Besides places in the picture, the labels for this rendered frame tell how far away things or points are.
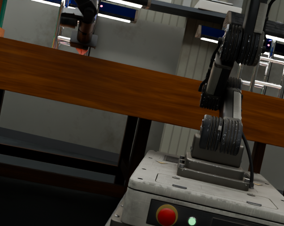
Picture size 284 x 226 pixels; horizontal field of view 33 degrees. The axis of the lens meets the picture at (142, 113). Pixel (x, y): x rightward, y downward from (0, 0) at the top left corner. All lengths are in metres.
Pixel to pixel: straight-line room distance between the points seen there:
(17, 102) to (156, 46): 1.37
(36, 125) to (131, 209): 3.40
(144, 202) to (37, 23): 3.53
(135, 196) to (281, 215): 0.34
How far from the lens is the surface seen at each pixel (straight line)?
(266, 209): 1.17
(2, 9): 3.10
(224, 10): 3.79
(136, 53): 4.33
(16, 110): 4.56
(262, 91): 2.68
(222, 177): 1.34
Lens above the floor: 0.68
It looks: 3 degrees down
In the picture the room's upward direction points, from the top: 12 degrees clockwise
